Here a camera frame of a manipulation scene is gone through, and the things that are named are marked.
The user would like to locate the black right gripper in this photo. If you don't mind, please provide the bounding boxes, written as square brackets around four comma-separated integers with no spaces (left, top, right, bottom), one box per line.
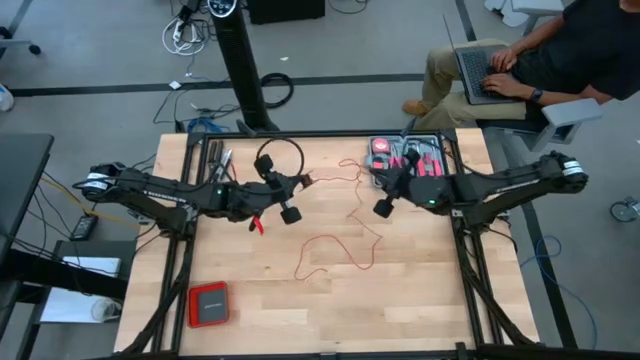
[370,148,422,220]

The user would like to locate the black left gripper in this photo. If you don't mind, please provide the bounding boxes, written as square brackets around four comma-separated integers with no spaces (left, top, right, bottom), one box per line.
[244,153,307,225]

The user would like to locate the red cord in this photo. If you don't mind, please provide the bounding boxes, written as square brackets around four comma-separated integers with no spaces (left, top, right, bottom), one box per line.
[293,158,384,282]

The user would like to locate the grey tool kit case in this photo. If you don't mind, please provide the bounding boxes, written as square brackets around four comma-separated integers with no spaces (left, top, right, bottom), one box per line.
[366,134,448,189]

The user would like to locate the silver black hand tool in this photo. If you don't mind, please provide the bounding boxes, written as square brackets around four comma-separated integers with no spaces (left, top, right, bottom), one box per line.
[215,148,235,186]

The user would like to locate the black tower fan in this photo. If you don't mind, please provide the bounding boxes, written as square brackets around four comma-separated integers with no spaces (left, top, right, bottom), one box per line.
[207,0,281,134]

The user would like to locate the grey laptop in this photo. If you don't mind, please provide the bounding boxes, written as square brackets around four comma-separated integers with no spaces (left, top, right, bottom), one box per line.
[441,13,527,106]

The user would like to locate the red black portable drive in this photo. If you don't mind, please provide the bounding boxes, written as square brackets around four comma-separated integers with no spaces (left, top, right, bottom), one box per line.
[186,280,231,330]

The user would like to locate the black box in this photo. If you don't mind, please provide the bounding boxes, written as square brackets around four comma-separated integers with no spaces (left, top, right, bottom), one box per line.
[247,0,326,25]

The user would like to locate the blue office chair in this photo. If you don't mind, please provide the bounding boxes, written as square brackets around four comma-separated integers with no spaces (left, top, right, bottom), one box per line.
[474,97,605,154]

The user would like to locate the black power adapter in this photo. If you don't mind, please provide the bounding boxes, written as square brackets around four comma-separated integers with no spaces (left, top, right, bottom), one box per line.
[69,213,100,242]

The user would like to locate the white office chair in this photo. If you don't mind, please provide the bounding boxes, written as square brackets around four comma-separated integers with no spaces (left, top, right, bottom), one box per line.
[483,0,566,37]

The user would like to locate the clear plastic cup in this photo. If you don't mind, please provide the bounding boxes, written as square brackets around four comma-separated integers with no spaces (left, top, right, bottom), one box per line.
[89,297,123,323]

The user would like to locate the grey chair caster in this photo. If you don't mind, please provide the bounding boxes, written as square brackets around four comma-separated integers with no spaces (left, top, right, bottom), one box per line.
[609,196,640,224]

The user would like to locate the person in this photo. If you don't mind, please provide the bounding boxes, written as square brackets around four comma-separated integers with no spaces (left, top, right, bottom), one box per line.
[402,0,640,132]

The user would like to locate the white board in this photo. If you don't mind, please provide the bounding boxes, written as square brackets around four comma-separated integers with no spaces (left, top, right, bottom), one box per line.
[39,255,123,324]

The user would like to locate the black desk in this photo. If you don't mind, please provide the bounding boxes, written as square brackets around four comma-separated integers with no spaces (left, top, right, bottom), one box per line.
[0,132,137,351]

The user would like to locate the black chair caster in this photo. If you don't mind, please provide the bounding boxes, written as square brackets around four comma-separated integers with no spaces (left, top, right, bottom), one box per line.
[0,24,43,56]

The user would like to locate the black table frame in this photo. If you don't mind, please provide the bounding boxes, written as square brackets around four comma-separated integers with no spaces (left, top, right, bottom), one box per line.
[114,128,546,360]

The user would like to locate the black wire stripper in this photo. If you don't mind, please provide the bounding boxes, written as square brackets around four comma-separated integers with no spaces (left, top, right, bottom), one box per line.
[206,139,225,185]

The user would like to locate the blue cable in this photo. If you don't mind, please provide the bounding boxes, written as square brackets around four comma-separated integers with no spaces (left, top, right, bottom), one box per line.
[187,115,232,135]
[519,234,600,351]

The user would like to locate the black coiled cable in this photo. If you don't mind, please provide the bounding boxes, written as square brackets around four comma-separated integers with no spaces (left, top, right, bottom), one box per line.
[259,72,296,110]

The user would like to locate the white power strip cables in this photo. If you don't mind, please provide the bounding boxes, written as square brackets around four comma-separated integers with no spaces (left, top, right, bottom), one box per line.
[161,13,208,57]

